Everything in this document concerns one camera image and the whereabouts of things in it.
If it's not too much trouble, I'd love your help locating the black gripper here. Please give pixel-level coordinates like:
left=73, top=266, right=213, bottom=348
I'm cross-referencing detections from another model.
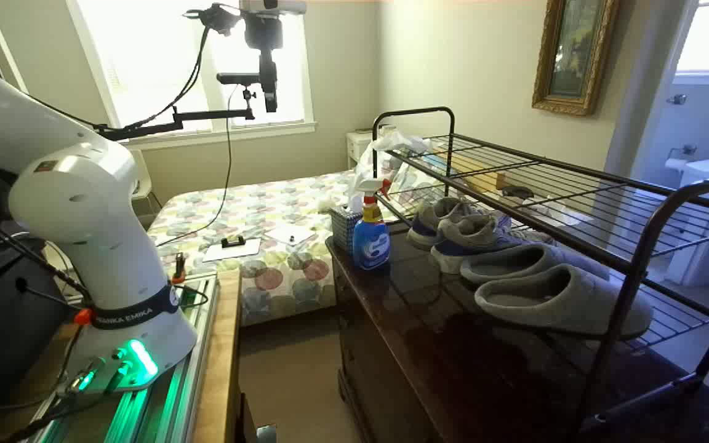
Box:
left=239, top=0, right=305, bottom=113

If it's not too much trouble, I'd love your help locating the grey slipper front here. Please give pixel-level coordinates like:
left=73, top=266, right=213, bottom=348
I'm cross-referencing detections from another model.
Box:
left=476, top=266, right=618, bottom=337

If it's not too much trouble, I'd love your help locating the dark wooden dresser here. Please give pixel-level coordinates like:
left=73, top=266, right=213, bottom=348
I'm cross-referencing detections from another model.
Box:
left=332, top=239, right=709, bottom=443

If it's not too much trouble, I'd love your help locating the blue spray bottle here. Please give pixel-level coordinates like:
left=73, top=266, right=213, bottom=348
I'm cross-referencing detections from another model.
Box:
left=351, top=180, right=393, bottom=272

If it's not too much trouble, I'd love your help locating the blue patterned tissue box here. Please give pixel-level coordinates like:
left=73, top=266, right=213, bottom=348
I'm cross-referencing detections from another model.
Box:
left=330, top=207, right=359, bottom=251

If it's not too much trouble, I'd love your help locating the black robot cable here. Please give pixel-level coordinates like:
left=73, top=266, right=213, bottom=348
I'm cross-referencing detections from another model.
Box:
left=155, top=88, right=238, bottom=250

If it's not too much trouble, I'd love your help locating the white crumpled cloth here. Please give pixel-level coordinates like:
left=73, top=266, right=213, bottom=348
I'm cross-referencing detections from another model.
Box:
left=357, top=130, right=430, bottom=191

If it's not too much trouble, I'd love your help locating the black metal shoe rack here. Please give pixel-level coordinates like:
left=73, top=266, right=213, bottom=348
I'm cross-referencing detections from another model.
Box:
left=370, top=107, right=709, bottom=439

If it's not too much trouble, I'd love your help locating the gold framed picture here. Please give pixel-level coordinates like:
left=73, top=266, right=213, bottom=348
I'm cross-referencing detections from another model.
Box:
left=533, top=0, right=620, bottom=118

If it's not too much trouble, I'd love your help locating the grey slipper near sneakers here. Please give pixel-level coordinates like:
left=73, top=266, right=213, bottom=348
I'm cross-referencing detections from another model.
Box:
left=460, top=245, right=560, bottom=283

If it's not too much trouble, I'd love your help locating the bed with floral cover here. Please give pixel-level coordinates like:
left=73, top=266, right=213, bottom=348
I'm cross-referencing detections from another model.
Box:
left=149, top=170, right=351, bottom=326

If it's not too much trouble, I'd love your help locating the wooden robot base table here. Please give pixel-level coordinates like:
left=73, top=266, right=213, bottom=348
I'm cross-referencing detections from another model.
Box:
left=23, top=272, right=242, bottom=443

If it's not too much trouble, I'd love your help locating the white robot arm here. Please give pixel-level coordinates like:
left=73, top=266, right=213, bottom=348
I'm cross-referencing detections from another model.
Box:
left=0, top=79, right=198, bottom=391

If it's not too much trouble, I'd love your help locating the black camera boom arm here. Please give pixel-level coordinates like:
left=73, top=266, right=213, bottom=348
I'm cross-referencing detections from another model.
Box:
left=93, top=74, right=260, bottom=140

